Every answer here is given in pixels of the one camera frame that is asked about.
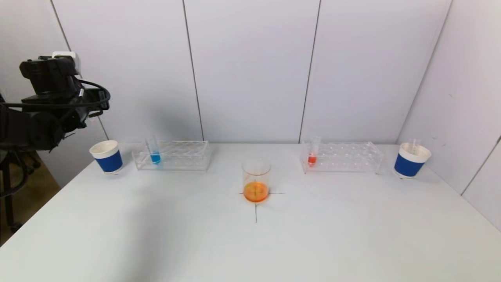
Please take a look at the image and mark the clear glass beaker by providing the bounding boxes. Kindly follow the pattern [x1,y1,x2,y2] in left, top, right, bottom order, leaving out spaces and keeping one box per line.
[241,157,272,203]

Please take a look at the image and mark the blue white paper cup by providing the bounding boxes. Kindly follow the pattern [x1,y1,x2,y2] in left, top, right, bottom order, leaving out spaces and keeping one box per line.
[89,140,124,174]
[394,143,432,179]

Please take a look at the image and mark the clear acrylic test tube rack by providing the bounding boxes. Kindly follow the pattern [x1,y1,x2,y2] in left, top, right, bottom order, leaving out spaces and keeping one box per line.
[132,140,212,172]
[300,141,384,174]

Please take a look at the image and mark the black looped camera cable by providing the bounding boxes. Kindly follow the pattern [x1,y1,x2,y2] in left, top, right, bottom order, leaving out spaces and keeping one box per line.
[0,80,111,110]

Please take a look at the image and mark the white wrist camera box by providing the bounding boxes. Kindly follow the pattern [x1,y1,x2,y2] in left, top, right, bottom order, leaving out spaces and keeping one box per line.
[52,51,81,76]

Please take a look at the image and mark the test tube with blue pigment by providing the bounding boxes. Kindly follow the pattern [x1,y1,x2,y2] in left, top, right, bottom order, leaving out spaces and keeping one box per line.
[146,135,162,165]

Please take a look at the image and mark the black metal stand leg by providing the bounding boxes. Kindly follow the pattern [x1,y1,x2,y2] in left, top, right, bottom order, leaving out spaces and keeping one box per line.
[0,151,23,232]

